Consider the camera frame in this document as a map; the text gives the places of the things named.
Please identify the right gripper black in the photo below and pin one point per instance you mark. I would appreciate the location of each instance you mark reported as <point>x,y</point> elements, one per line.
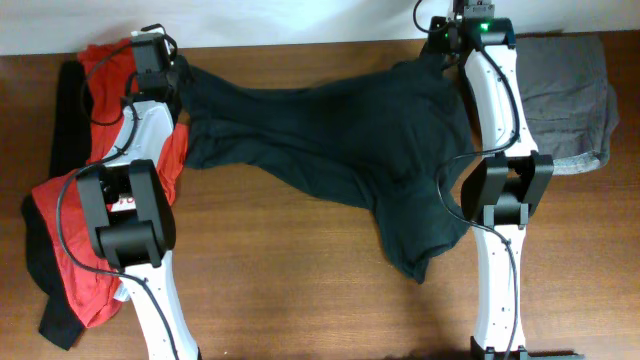
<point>436,44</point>

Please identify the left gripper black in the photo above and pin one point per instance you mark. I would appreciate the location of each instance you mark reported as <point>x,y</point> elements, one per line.
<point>184,68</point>

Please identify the black Nike t-shirt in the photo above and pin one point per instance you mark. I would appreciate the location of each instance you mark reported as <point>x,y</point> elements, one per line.
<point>375,142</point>

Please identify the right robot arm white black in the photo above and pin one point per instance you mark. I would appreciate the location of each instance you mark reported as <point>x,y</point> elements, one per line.
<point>502,193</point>

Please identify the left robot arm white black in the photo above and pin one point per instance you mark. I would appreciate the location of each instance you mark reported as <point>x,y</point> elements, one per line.
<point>128,216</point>

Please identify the grey folded shorts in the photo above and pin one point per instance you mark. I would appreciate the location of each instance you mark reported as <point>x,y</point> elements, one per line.
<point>569,103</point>

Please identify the red printed t-shirt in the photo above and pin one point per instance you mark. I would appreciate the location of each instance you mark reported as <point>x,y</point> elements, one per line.
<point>59,254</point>

